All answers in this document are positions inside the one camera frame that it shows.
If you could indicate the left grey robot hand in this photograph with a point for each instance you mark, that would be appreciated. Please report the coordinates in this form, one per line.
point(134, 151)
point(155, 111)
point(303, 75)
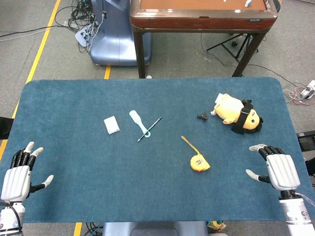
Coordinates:
point(16, 182)

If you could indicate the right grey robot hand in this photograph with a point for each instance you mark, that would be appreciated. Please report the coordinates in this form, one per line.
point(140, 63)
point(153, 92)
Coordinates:
point(283, 172)

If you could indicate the yellow tape measure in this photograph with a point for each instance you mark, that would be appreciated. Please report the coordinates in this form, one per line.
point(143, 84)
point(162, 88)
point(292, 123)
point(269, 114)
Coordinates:
point(198, 163)

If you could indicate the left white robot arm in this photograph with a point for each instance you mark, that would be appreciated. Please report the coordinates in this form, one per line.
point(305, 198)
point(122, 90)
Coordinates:
point(9, 218)

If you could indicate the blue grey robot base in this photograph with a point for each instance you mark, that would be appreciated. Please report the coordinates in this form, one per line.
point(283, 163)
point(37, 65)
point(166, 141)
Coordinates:
point(110, 44)

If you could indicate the black flat device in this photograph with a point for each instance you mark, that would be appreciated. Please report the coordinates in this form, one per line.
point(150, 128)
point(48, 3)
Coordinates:
point(307, 140)

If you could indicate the black fabric object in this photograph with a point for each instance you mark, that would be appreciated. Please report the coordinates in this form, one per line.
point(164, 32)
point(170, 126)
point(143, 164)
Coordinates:
point(5, 127)

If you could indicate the yellow plush doll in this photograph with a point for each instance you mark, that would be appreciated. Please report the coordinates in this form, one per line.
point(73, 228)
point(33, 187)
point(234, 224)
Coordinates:
point(231, 108)

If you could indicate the blue felt table cover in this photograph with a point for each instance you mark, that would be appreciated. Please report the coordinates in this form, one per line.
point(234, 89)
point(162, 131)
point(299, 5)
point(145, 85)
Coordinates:
point(98, 172)

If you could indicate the white power strip with plugs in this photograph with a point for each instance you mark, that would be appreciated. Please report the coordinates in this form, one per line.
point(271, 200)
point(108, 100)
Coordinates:
point(307, 91)

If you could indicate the colourful small toy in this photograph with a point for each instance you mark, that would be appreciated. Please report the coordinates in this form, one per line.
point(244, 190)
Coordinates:
point(216, 225)

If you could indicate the small black clip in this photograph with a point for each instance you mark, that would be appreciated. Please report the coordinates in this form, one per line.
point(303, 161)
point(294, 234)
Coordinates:
point(202, 116)

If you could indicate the small white box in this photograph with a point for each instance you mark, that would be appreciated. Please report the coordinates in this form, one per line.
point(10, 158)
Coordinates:
point(111, 125)

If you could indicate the black tripod stand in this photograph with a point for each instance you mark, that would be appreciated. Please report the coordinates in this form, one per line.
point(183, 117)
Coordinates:
point(231, 48)

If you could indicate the light green hairbrush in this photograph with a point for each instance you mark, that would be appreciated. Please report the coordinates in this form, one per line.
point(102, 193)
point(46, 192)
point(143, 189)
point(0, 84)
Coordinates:
point(135, 116)

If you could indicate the green pencil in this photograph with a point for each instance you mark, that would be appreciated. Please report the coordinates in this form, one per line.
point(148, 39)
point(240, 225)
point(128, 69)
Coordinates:
point(153, 125)

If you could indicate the grey blue robot torso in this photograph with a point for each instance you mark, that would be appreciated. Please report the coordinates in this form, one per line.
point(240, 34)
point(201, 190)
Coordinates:
point(152, 229)

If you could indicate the white floor power strip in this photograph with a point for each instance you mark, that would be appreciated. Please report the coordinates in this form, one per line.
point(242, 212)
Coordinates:
point(82, 37)

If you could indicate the brown mahjong table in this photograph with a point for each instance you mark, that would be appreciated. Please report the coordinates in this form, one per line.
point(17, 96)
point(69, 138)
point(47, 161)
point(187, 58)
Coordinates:
point(201, 20)

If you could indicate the blue white mahjong tile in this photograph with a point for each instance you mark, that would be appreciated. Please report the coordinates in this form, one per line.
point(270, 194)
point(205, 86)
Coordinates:
point(248, 3)

